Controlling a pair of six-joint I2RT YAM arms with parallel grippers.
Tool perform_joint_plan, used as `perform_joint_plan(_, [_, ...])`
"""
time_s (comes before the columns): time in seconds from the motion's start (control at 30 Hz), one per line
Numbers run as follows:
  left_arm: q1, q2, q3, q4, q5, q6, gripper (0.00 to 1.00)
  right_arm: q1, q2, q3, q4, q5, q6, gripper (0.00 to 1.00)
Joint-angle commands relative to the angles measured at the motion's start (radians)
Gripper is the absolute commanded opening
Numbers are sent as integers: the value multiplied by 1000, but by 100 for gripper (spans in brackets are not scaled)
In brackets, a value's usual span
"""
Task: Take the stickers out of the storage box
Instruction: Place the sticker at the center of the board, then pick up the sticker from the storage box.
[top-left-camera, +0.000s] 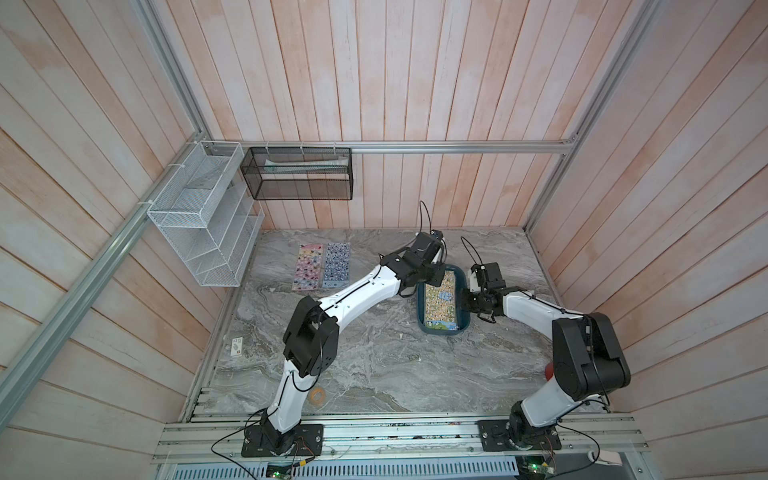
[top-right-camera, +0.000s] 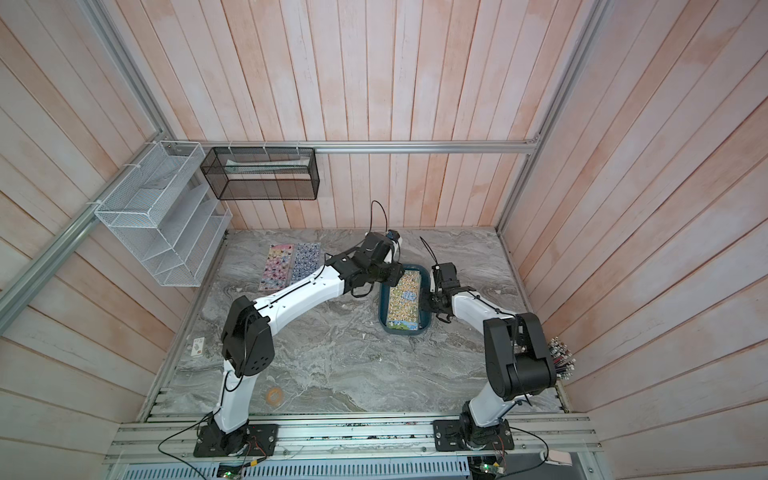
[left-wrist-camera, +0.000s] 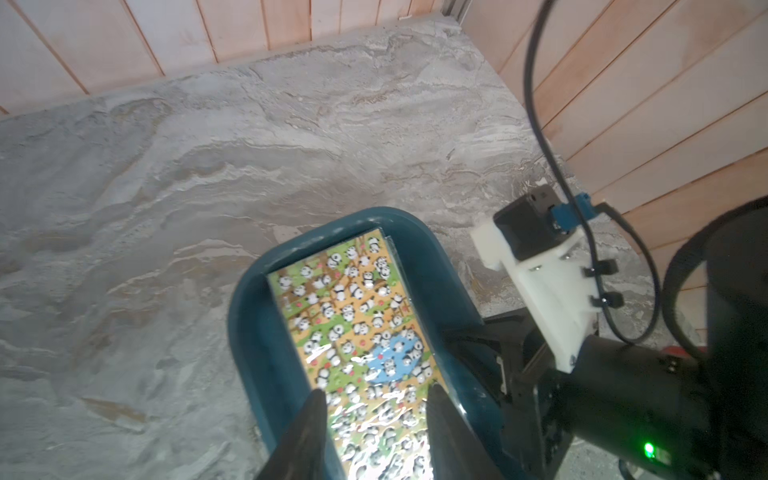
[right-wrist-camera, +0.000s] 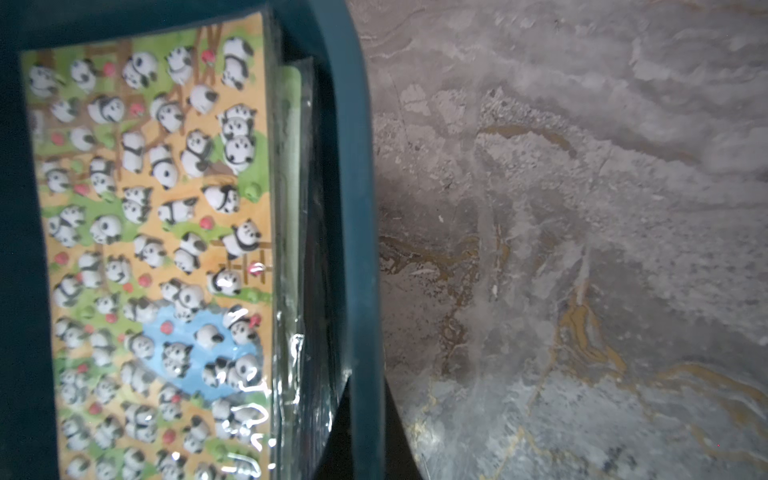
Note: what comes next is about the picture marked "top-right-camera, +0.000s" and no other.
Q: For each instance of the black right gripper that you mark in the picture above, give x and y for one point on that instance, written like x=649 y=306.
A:
x=425 y=303

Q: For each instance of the small white card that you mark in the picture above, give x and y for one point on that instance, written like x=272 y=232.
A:
x=197 y=347

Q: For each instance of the pink sticker sheet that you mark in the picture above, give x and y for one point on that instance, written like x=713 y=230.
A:
x=278 y=268

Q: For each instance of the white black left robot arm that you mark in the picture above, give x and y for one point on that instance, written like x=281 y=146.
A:
x=248 y=334

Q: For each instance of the black wire mesh basket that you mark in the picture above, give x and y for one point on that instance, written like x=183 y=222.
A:
x=262 y=173

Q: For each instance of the aluminium frame bar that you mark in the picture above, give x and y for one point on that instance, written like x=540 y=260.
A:
x=382 y=146

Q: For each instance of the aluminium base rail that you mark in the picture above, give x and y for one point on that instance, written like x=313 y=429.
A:
x=336 y=436

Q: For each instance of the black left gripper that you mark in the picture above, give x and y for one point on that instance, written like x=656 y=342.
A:
x=396 y=269

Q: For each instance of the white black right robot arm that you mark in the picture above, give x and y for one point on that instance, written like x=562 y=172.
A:
x=518 y=363

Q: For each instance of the teal plastic storage box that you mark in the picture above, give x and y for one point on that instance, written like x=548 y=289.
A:
x=425 y=317

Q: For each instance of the yellow animal sticker sheet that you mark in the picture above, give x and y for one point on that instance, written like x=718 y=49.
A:
x=402 y=312

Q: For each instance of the white wire mesh shelf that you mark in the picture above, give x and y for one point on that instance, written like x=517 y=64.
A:
x=172 y=225

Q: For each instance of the red cup of pencils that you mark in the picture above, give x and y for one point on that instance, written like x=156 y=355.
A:
x=563 y=359

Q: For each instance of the blue penguin sticker sheet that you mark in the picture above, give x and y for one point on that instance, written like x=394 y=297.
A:
x=306 y=260

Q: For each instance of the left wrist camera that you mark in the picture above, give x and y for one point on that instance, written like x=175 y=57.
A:
x=394 y=252

